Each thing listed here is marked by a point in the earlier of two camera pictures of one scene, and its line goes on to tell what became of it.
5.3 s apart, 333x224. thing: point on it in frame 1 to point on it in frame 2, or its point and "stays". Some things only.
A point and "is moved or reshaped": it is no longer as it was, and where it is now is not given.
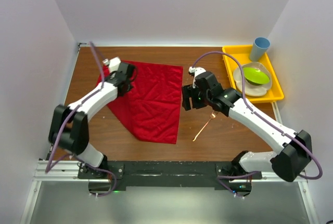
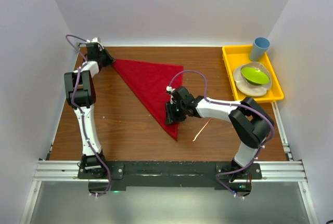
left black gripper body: x=129 y=87 to x=104 y=56
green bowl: x=255 y=77 stays
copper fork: x=213 y=114 stays
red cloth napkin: x=151 y=109 is moved or reshaped
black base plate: x=104 y=177 stays
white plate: x=252 y=90 stays
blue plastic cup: x=258 y=48 stays
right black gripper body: x=199 y=100 to x=175 y=112
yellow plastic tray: x=275 y=92 stays
